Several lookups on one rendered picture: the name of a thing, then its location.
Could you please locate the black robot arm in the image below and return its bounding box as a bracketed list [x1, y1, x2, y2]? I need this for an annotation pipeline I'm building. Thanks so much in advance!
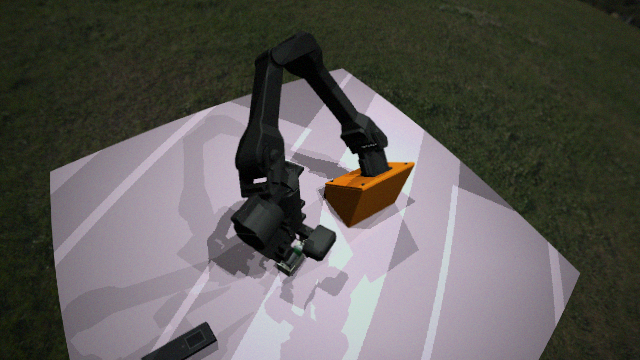
[231, 31, 392, 263]

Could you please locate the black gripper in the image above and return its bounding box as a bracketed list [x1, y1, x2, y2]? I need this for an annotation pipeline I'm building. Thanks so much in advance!
[281, 199, 337, 262]

